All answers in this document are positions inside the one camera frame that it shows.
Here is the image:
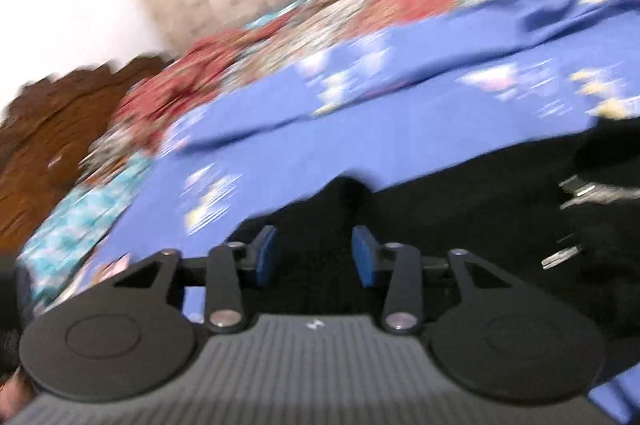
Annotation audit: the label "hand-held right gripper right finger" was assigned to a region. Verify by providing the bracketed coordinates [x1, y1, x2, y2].
[351, 225, 508, 336]

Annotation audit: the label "black pants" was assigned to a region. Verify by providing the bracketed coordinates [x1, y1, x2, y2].
[185, 115, 640, 346]

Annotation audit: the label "teal patterned quilt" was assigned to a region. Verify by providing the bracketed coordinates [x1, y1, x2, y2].
[20, 150, 156, 311]

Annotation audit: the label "red floral blanket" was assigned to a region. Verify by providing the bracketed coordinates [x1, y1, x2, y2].
[87, 0, 466, 178]

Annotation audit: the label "carved wooden headboard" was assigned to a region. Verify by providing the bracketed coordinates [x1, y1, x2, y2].
[0, 52, 173, 251]

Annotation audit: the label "blue printed bedsheet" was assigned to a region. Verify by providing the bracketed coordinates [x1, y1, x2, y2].
[30, 0, 640, 425]

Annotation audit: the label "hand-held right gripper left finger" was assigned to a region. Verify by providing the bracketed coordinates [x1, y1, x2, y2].
[112, 225, 278, 335]

